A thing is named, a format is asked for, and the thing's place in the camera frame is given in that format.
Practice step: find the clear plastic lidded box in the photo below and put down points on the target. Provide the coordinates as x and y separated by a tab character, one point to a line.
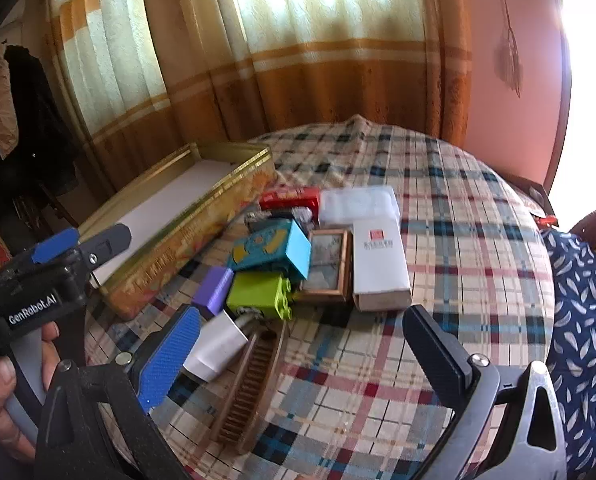
358	205

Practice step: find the blue toy block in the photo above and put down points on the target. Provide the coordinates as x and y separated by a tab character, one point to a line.
293	252

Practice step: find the brown cardboard box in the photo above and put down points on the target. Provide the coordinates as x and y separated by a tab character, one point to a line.
528	192

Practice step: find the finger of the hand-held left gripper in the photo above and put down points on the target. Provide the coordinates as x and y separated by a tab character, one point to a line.
52	247
107	240

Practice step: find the grey patterned small pouch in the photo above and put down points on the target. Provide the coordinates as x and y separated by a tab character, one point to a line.
258	220

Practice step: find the dark wooden door frame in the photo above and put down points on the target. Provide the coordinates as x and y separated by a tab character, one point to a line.
563	110

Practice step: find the small purple box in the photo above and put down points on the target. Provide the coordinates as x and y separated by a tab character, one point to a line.
212	290

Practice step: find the hanging black coat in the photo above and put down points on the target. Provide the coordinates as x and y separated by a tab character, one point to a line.
32	110

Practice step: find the framed glass tray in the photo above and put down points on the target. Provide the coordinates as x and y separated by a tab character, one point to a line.
325	265

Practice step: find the gold rectangular tin box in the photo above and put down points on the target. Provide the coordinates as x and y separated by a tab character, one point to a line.
177	255

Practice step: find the orange and cream curtain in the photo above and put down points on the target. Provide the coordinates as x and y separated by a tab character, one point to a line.
303	85

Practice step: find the dark blue feather-print cushion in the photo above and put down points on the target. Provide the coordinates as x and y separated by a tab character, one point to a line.
583	310

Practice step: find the red toy block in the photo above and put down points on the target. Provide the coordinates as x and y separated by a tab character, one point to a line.
288	199

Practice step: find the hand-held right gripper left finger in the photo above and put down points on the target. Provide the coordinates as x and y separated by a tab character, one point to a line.
172	360

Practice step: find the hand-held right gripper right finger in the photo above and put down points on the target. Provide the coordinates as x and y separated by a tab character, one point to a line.
430	347

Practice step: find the green toy block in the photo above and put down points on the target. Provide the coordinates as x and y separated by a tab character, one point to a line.
253	292

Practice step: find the hanging tassel wall ornament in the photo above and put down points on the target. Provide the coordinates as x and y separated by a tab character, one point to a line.
510	55

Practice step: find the tall pale cardboard box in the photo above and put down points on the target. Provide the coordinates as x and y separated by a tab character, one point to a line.
380	270

